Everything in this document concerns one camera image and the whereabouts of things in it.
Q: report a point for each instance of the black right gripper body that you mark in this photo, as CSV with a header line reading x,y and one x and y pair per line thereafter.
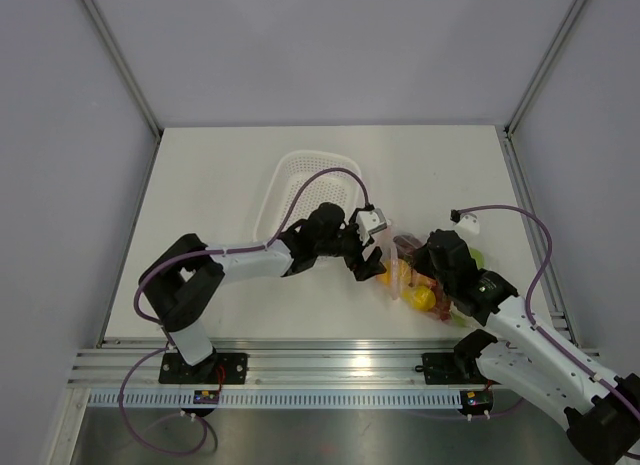
x,y
423,263

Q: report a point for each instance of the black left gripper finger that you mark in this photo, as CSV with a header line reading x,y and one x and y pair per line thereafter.
x,y
367,270
373,259

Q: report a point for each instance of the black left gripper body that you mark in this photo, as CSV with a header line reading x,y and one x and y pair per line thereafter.
x,y
348,245

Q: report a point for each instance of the clear zip top bag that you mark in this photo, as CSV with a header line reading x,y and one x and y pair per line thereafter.
x,y
390,258

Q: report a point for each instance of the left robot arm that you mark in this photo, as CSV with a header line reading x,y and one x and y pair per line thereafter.
x,y
180,285

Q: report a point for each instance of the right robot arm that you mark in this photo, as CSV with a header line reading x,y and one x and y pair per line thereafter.
x,y
597,408

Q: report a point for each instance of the fake orange fruit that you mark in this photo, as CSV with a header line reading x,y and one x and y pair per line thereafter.
x,y
390,278

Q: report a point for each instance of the fake peach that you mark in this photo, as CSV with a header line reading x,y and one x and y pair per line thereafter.
x,y
416,279

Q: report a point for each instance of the fake dark red apple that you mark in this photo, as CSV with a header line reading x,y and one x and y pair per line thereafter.
x,y
406,245

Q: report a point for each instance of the fake yellow pear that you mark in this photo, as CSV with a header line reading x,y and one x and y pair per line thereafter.
x,y
420,298

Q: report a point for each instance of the fake green apple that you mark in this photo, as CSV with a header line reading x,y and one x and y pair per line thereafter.
x,y
478,257

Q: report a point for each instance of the white perforated plastic basket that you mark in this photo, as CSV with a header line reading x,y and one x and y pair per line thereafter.
x,y
301,182

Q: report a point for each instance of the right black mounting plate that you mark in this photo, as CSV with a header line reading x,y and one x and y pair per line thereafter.
x,y
448,368

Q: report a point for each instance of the black mounting plate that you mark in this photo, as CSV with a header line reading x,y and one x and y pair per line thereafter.
x,y
448,368
223,368

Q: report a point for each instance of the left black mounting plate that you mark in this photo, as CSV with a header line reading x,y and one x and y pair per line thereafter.
x,y
223,368

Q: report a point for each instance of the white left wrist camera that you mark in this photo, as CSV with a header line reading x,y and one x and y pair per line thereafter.
x,y
370,223

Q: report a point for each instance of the white slotted cable duct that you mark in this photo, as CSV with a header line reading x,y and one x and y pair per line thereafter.
x,y
279,399

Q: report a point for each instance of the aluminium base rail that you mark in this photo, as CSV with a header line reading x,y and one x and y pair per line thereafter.
x,y
279,364

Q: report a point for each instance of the right aluminium frame post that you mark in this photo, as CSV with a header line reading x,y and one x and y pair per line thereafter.
x,y
543,70

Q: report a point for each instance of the aluminium frame post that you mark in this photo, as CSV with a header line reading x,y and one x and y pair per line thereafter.
x,y
543,70
110,44

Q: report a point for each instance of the left aluminium frame post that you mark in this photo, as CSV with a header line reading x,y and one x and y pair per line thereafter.
x,y
110,44

